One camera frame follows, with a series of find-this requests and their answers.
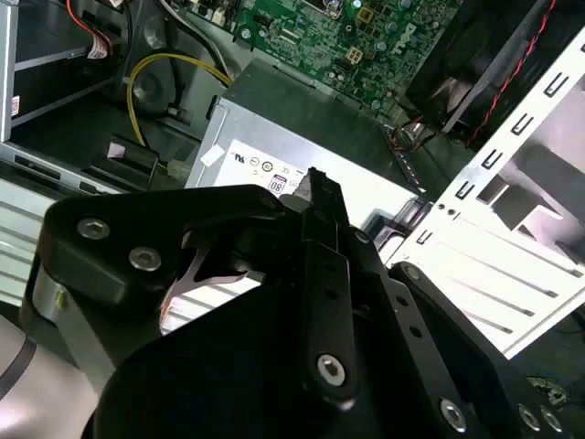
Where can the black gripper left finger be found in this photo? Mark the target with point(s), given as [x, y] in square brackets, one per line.
[137, 215]

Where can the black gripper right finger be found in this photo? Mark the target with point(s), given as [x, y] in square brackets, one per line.
[402, 311]

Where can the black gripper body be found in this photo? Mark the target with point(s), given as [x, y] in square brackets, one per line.
[205, 388]

